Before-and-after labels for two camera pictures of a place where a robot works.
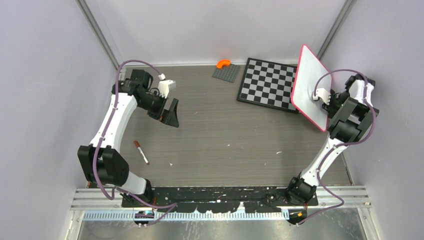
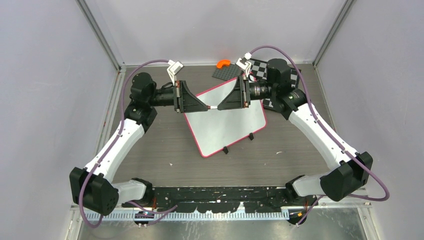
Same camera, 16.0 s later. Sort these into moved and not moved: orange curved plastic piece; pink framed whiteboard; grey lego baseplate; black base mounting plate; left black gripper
Moved: pink framed whiteboard; left black gripper
Not moved: black base mounting plate; grey lego baseplate; orange curved plastic piece
